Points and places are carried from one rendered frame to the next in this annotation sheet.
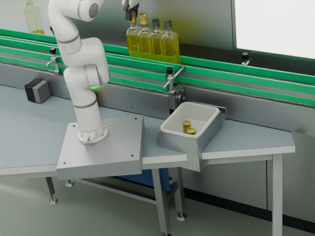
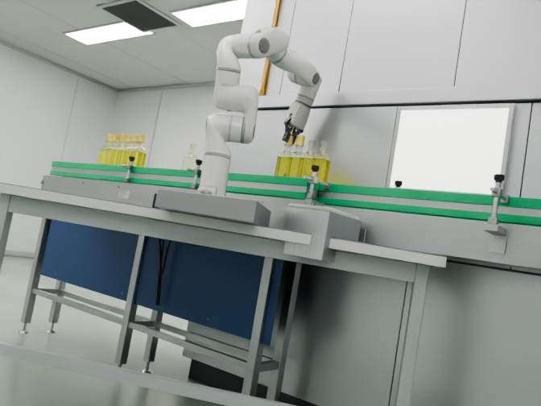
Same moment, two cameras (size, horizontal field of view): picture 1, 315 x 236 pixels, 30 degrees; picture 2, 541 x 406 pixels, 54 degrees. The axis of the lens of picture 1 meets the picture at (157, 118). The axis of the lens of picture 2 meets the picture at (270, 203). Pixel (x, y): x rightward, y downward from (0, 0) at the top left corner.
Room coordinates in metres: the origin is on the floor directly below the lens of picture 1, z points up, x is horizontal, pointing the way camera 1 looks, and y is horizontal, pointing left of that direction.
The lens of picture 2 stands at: (0.17, -0.06, 0.68)
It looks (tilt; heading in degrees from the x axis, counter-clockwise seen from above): 5 degrees up; 4
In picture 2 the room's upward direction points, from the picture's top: 10 degrees clockwise
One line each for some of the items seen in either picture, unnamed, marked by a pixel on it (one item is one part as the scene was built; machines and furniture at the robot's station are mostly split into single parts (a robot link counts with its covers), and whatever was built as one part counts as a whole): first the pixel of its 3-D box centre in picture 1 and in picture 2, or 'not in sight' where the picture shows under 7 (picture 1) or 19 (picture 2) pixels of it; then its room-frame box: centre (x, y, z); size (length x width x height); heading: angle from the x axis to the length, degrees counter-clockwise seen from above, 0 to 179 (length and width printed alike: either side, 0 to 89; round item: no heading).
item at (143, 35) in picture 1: (147, 50); (294, 177); (2.32, 0.00, 0.99); 0.06 x 0.06 x 0.21; 57
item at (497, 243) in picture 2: not in sight; (496, 213); (1.76, -0.62, 0.90); 0.17 x 0.05 x 0.23; 147
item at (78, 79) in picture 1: (82, 83); (222, 136); (2.00, 0.27, 1.04); 0.13 x 0.10 x 0.16; 94
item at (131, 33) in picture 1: (136, 48); (282, 176); (2.36, 0.05, 0.99); 0.06 x 0.06 x 0.21; 57
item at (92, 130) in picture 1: (88, 120); (212, 179); (1.98, 0.27, 0.89); 0.16 x 0.13 x 0.15; 171
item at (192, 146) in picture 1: (193, 125); (326, 226); (1.99, -0.14, 0.79); 0.27 x 0.17 x 0.08; 147
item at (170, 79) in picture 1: (173, 78); (315, 183); (2.11, -0.09, 0.95); 0.17 x 0.03 x 0.12; 147
